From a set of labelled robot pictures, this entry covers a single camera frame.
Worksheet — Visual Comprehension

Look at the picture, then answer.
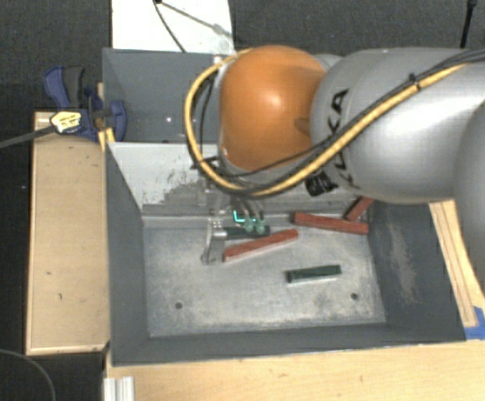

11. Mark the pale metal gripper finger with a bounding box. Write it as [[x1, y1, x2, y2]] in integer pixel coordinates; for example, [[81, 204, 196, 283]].
[[201, 218, 229, 266]]

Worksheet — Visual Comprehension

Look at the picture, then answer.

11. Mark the dark green flat block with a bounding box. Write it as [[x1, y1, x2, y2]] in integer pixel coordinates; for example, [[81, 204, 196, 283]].
[[284, 264, 343, 285]]

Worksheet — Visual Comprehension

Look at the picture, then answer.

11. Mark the grey metal bin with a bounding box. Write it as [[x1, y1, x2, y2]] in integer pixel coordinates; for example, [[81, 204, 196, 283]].
[[101, 47, 467, 366]]

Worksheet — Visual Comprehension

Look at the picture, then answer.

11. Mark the red-brown flat block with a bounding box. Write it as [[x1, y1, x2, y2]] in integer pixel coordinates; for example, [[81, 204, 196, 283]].
[[341, 195, 375, 222], [222, 228, 299, 264], [288, 211, 370, 236]]

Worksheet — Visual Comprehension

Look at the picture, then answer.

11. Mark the black cylinder on white bracket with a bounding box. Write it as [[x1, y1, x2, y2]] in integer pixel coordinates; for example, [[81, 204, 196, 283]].
[[304, 170, 339, 198]]

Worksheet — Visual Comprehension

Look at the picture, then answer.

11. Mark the pale wood board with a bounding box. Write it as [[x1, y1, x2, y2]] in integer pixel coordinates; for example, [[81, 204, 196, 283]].
[[24, 111, 113, 357]]

